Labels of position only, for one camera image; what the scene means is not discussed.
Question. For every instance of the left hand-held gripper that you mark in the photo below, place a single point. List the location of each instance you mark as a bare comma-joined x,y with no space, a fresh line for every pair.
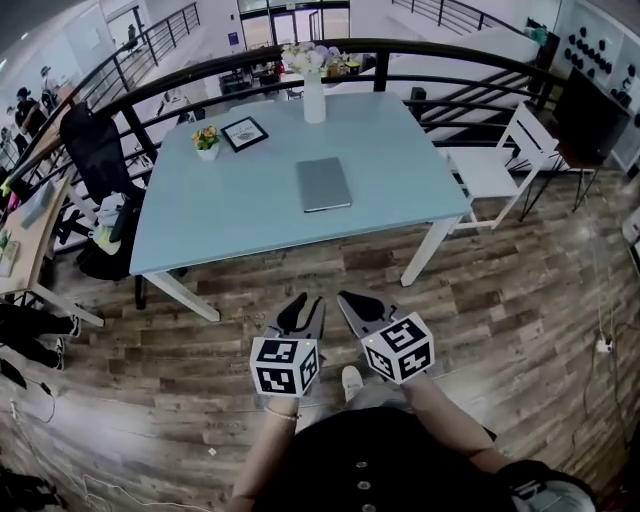
280,370

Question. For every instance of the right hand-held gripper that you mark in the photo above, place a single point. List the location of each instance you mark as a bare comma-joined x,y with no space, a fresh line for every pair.
400,350

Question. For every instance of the grey notebook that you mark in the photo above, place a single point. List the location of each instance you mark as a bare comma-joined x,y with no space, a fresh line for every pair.
324,185

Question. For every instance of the person's right forearm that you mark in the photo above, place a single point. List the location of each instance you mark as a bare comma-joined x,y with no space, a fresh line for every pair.
440,415

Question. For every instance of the person's left forearm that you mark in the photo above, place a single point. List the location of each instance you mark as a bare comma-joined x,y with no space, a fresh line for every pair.
272,450

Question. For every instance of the person's white shoe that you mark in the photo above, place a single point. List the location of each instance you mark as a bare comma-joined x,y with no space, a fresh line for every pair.
352,382

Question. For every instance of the person's light jeans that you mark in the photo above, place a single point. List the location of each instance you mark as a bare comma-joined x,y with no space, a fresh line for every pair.
380,397

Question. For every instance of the light blue table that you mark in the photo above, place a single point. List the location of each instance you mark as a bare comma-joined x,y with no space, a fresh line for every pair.
240,200

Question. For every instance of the person's black buttoned shirt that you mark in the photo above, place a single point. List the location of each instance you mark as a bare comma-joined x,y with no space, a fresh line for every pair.
390,460

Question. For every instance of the white folding chair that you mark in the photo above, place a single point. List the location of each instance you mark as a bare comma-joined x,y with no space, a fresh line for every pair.
482,175

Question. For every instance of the small potted orange flowers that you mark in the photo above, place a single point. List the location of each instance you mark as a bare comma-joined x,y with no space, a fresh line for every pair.
206,142

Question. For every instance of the white cloth bundle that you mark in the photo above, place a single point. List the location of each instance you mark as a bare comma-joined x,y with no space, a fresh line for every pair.
107,217

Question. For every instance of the white power strip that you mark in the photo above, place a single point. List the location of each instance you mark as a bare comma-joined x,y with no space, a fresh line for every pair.
605,345

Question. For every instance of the black metal railing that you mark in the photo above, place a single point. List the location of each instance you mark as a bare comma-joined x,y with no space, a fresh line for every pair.
381,70

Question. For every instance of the black and grey bag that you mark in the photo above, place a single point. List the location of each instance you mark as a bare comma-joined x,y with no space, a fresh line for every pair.
550,490

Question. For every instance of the wooden side table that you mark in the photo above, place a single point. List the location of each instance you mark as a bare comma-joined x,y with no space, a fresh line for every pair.
575,157

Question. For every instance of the white flower bouquet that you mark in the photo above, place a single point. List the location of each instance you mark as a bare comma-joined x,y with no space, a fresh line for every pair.
307,57

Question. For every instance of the black office chair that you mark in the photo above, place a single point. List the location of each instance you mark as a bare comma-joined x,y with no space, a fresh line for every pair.
92,145

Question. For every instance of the light wooden desk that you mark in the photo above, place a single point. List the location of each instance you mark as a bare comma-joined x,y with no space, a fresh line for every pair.
37,240

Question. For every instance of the white box device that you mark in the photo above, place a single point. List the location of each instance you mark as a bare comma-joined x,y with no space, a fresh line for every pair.
632,235

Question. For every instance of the grey box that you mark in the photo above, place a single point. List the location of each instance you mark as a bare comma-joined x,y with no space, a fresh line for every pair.
37,205

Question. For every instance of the black cabinet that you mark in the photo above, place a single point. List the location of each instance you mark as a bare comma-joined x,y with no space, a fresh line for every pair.
590,120

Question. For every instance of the glass entrance doors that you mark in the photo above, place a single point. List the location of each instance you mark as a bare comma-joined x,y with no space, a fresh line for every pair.
285,27

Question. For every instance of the black floor bag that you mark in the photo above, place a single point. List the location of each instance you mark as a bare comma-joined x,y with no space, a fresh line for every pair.
25,492

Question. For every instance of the black picture frame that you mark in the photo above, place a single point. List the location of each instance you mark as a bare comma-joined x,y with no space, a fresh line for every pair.
244,134

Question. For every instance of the group of black wall ornaments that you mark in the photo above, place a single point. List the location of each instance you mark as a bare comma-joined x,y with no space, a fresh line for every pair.
603,65

